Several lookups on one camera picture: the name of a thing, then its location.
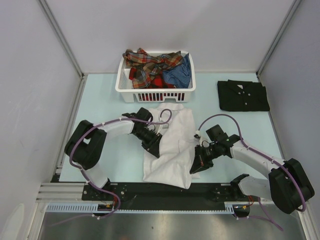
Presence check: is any white plastic laundry basket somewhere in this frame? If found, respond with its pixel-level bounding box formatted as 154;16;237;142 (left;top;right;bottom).
115;48;196;103

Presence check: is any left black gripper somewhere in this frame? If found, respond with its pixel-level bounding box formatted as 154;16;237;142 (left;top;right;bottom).
133;127;162;158

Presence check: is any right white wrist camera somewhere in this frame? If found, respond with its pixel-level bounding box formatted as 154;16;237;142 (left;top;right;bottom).
194;130;205;146

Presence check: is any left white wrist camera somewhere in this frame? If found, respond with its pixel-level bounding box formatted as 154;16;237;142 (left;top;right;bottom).
158;120;169;131

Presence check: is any white long sleeve shirt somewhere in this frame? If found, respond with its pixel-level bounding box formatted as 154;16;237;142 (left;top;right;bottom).
142;103;197;189

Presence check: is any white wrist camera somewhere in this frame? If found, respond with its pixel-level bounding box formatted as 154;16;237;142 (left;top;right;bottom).
158;120;169;131
194;130;205;146

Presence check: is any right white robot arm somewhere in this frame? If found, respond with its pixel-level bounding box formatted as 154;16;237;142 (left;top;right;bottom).
190;125;315;214

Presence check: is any red black plaid shirt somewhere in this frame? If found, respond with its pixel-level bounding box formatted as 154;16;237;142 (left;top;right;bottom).
138;76;176;102

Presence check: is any left aluminium corner post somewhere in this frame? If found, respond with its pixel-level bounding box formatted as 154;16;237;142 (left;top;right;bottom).
37;0;86;79

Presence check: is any white slotted cable duct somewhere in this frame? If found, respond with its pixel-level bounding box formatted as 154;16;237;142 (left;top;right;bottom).
45;203;235;214

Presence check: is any right aluminium corner post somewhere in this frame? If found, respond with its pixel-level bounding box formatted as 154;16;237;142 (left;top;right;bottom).
255;0;303;79

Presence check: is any aluminium frame rail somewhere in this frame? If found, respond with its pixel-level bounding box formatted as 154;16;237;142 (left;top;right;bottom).
34;182;87;203

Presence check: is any aluminium corner post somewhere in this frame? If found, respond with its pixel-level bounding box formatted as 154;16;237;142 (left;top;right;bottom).
37;0;86;79
255;0;303;79

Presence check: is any brown plaid shirt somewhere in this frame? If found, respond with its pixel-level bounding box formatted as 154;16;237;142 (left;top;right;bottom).
122;48;183;89

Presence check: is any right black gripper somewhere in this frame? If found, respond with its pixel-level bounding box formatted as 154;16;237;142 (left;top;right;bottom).
190;142;221;175

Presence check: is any folded black shirt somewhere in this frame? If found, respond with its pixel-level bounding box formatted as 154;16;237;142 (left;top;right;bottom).
217;79;270;112

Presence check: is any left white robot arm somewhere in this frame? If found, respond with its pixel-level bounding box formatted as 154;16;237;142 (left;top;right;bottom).
64;107;168;200

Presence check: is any blue checked shirt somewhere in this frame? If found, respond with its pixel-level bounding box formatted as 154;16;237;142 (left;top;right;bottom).
162;54;192;89

